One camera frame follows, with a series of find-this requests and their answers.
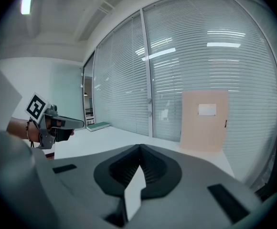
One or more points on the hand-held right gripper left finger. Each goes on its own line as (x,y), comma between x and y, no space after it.
(81,187)

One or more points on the round metal glass fitting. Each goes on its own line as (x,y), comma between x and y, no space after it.
(149,113)
(149,100)

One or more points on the pink cardboard box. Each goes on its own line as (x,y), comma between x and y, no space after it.
(203,132)

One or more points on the ceiling light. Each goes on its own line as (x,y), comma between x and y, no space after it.
(28,0)

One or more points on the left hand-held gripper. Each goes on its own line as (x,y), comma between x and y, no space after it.
(35,106)

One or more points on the white desk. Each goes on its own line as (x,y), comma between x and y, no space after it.
(109,139)

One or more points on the green book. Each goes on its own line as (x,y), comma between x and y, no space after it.
(98,126)

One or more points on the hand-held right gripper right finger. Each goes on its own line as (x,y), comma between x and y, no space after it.
(195,199)

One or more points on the person's left forearm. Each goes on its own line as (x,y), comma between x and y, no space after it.
(18,128)

